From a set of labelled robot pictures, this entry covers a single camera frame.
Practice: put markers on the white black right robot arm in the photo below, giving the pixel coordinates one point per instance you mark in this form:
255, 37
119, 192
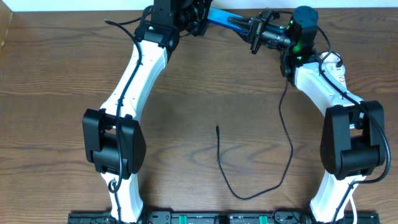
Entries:
353, 140

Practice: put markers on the blue Galaxy smartphone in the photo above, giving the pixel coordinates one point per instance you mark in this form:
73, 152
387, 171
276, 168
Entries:
221, 18

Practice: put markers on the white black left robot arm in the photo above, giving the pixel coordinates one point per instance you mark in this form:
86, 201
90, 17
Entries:
114, 142

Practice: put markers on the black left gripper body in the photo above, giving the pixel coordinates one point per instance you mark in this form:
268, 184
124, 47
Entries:
203, 18

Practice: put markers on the white power strip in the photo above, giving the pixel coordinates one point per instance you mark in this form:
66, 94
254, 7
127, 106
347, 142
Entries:
341, 79

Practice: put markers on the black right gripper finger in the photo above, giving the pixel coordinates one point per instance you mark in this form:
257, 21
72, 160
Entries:
248, 37
241, 23

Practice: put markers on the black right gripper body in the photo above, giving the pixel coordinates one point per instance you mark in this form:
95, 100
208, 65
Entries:
258, 32

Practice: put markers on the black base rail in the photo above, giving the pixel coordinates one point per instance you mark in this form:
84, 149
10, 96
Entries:
167, 217

